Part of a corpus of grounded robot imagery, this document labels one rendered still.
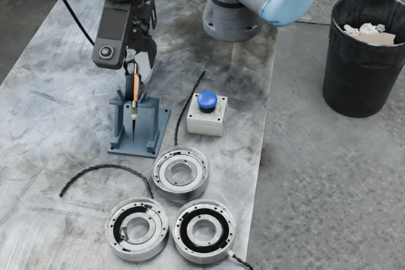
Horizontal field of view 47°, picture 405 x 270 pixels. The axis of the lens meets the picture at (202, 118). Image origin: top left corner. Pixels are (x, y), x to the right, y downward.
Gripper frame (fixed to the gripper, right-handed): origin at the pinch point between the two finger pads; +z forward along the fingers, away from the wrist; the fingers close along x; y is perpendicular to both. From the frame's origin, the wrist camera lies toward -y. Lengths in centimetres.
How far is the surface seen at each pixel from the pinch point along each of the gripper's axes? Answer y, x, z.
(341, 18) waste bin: 104, -51, 58
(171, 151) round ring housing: -8.9, -8.2, 8.8
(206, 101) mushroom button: 0.7, -13.4, 4.5
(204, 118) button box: -1.1, -13.1, 7.4
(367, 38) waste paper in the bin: 91, -60, 57
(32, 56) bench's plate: 16.3, 31.7, 11.9
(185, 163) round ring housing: -11.1, -11.3, 9.0
